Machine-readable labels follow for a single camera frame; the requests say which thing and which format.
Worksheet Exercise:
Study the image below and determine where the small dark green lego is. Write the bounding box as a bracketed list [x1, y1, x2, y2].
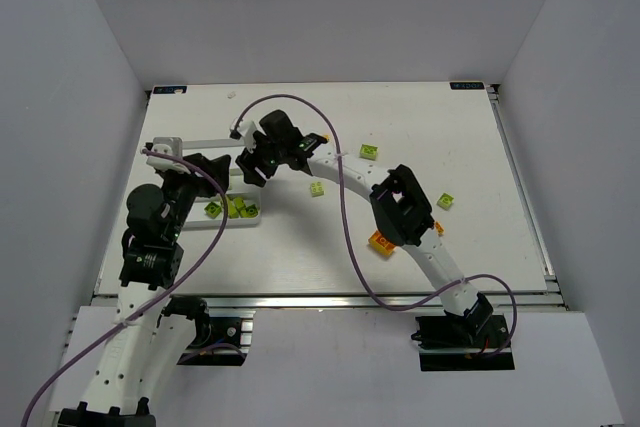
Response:
[204, 201, 223, 219]

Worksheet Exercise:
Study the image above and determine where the light green lego brick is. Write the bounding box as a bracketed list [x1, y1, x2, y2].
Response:
[310, 181, 324, 198]
[359, 144, 378, 161]

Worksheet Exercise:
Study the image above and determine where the pale green lego brick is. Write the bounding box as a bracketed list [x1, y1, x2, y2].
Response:
[437, 193, 454, 210]

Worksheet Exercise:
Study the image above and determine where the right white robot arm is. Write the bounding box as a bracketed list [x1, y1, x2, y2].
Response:
[230, 110, 493, 340]

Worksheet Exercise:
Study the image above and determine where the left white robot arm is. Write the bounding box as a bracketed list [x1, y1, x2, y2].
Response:
[57, 150, 231, 426]

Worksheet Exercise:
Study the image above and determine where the white compartment tray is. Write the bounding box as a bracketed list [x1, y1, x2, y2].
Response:
[182, 139, 262, 230]

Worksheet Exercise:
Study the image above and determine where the left blue label sticker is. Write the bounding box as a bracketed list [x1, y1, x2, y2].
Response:
[151, 85, 187, 95]

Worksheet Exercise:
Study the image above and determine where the blue label sticker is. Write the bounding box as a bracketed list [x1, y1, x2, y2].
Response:
[151, 85, 187, 95]
[449, 81, 485, 91]

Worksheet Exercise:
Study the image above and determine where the orange curved lego brick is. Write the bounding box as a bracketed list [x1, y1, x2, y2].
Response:
[368, 230, 396, 258]

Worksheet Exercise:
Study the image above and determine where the right blue label sticker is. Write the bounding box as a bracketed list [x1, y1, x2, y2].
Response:
[449, 81, 485, 91]

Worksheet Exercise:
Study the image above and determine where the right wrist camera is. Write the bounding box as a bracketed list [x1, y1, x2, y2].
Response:
[230, 119, 258, 152]

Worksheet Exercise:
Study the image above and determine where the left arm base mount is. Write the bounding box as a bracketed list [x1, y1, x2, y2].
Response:
[178, 310, 253, 367]

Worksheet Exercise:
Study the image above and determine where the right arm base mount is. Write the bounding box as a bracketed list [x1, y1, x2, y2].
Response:
[411, 315, 515, 372]

